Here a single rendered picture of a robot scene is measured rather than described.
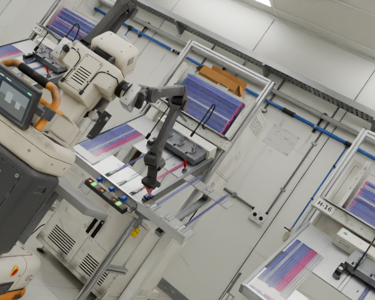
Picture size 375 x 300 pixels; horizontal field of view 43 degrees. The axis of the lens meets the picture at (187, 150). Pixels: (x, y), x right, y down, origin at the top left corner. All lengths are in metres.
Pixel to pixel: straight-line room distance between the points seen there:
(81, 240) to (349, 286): 1.71
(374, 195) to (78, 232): 1.90
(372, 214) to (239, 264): 1.92
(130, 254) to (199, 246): 1.67
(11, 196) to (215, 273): 3.01
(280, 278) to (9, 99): 1.61
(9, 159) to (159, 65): 3.79
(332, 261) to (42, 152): 1.74
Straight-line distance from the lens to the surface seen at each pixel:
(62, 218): 3.48
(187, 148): 3.24
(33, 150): 1.93
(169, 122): 2.72
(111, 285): 3.21
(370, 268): 2.88
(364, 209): 2.99
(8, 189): 1.96
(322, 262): 2.86
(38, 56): 4.19
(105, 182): 3.00
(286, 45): 5.21
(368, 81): 4.92
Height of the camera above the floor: 0.98
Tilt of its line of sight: 3 degrees up
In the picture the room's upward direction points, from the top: 35 degrees clockwise
